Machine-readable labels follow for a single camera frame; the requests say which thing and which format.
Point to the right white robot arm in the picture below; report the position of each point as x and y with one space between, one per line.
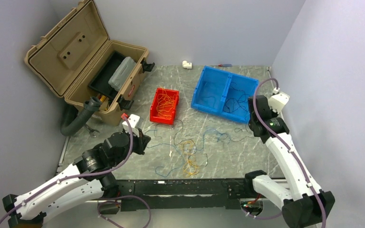
304 203

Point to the grey plastic organizer box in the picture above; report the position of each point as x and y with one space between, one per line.
120 75

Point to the red handled screwdriver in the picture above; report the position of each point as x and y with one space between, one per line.
224 65

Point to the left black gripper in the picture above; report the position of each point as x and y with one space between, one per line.
142 141

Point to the white pipe elbow fitting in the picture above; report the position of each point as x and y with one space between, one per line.
186 65

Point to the blue double plastic bin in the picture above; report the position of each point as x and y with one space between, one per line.
224 94

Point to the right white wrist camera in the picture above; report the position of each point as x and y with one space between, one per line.
278 100

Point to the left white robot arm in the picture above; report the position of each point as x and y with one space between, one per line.
88 177

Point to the red small plastic bin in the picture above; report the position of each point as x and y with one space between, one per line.
163 108

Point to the steel wrench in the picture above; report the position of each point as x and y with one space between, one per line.
92 132

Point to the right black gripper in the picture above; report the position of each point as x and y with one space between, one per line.
273 113

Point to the tan open tool case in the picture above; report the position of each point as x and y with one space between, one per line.
75 51

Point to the black tray in case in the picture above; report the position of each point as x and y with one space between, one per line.
100 83

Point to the yellow tools in case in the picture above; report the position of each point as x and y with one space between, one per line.
102 102

